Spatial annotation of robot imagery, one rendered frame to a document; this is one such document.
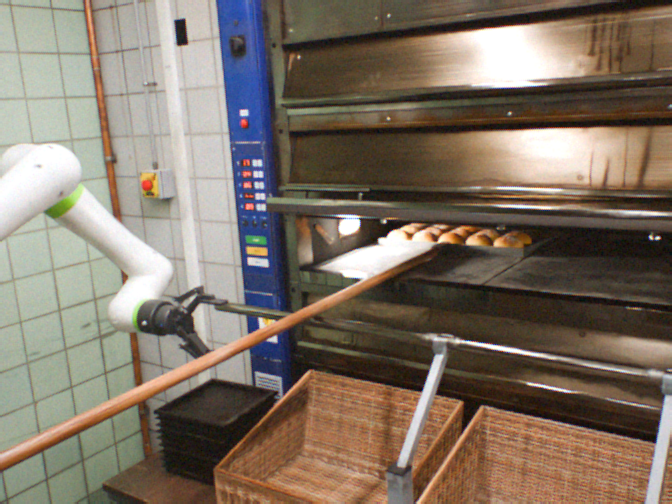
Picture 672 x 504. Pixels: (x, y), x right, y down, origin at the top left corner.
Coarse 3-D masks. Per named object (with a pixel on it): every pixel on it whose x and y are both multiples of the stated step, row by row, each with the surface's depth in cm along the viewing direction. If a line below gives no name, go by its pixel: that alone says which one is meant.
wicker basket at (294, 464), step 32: (320, 384) 226; (352, 384) 219; (288, 416) 221; (320, 416) 225; (352, 416) 218; (384, 416) 212; (448, 416) 201; (288, 448) 221; (320, 448) 225; (352, 448) 218; (384, 448) 212; (448, 448) 193; (224, 480) 194; (256, 480) 186; (288, 480) 213; (320, 480) 211; (352, 480) 210; (384, 480) 209; (416, 480) 177
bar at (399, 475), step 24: (240, 312) 193; (264, 312) 188; (288, 312) 184; (384, 336) 166; (408, 336) 162; (432, 336) 159; (528, 360) 146; (552, 360) 143; (576, 360) 140; (600, 360) 138; (432, 384) 154; (408, 432) 150; (408, 456) 147; (408, 480) 145
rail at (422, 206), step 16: (400, 208) 183; (416, 208) 180; (432, 208) 177; (448, 208) 175; (464, 208) 172; (480, 208) 170; (496, 208) 168; (512, 208) 165; (528, 208) 163; (544, 208) 161; (560, 208) 159; (576, 208) 157; (592, 208) 155
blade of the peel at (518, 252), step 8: (504, 232) 264; (384, 240) 255; (392, 240) 253; (400, 240) 251; (408, 240) 249; (416, 240) 248; (536, 240) 247; (544, 240) 243; (416, 248) 248; (424, 248) 246; (456, 248) 239; (464, 248) 238; (472, 248) 236; (480, 248) 234; (488, 248) 233; (496, 248) 231; (504, 248) 229; (512, 248) 228; (520, 248) 226; (528, 248) 230; (520, 256) 227
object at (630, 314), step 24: (384, 288) 209; (408, 288) 204; (432, 288) 199; (456, 288) 195; (480, 288) 193; (504, 288) 191; (552, 312) 180; (576, 312) 176; (600, 312) 173; (624, 312) 169; (648, 312) 166
